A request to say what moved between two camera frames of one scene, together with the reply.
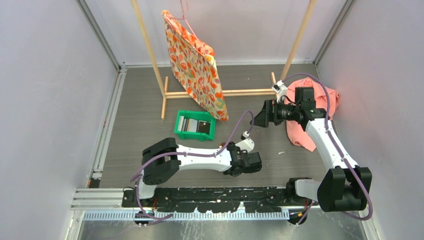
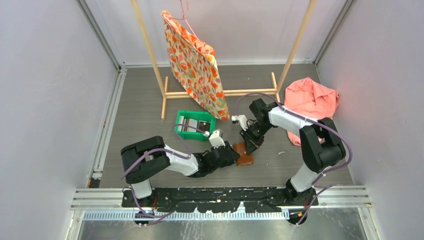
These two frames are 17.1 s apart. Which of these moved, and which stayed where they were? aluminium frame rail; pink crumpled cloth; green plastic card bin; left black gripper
Moved: left black gripper
Stayed: pink crumpled cloth; aluminium frame rail; green plastic card bin
